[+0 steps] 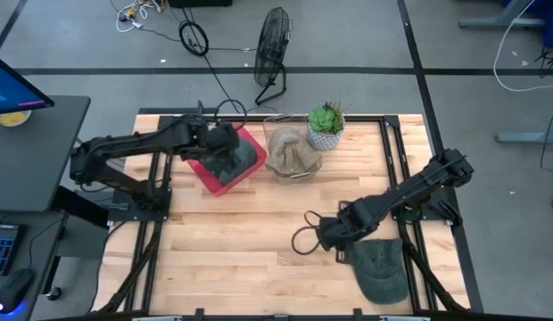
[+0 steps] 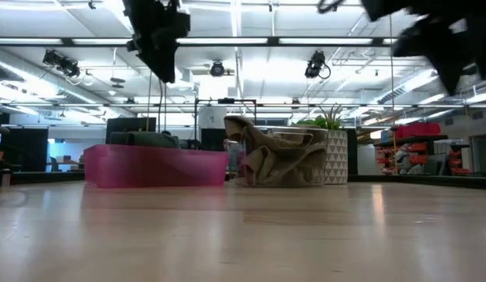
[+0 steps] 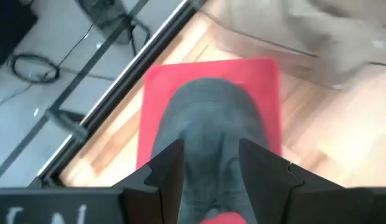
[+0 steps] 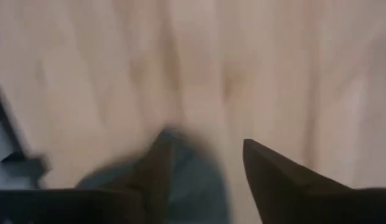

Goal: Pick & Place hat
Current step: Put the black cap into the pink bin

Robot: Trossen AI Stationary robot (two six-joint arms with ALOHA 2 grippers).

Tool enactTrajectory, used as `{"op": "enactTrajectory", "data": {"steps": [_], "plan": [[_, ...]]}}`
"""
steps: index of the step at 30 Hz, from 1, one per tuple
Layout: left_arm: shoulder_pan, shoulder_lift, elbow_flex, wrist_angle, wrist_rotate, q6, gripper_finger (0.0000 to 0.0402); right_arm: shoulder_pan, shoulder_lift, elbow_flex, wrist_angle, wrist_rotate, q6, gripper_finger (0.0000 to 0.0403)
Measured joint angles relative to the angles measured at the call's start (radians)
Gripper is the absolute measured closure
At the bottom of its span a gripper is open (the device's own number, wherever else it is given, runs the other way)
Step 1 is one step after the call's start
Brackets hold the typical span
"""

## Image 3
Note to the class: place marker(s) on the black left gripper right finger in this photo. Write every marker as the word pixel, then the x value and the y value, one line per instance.
pixel 274 193

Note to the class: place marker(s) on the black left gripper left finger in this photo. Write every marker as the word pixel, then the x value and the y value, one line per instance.
pixel 155 199

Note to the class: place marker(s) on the dark green baseball cap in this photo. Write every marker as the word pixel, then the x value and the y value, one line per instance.
pixel 211 124

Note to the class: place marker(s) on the red flat tray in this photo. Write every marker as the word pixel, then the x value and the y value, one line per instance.
pixel 211 70

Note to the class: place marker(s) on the clear plastic bin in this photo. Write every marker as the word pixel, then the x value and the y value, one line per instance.
pixel 242 40

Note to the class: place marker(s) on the black box on floor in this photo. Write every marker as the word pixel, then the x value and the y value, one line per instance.
pixel 9 25

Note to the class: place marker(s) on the black frame clamp post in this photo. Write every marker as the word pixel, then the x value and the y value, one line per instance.
pixel 68 123

